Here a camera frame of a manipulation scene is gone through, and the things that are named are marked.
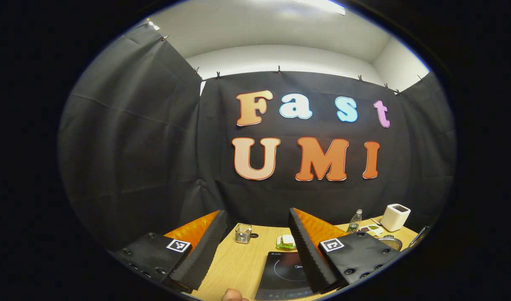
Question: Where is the ceiling light strip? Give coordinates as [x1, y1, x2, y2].
[289, 0, 346, 15]

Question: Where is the clear plastic water bottle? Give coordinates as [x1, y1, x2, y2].
[346, 209, 363, 233]

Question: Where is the steel pot with black handles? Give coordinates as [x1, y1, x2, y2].
[376, 235, 403, 251]

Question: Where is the black induction cooktop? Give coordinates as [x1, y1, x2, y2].
[255, 251, 314, 301]

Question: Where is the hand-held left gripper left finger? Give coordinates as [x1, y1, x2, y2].
[111, 210, 229, 293]

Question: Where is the white toaster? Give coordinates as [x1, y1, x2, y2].
[380, 204, 411, 232]

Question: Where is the black backdrop cloth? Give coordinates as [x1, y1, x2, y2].
[58, 21, 456, 251]

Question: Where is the wire mesh holder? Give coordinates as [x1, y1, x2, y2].
[235, 224, 252, 244]

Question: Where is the white divided dish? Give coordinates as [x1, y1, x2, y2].
[359, 224, 384, 237]

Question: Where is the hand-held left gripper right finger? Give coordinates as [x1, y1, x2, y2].
[289, 208, 406, 294]

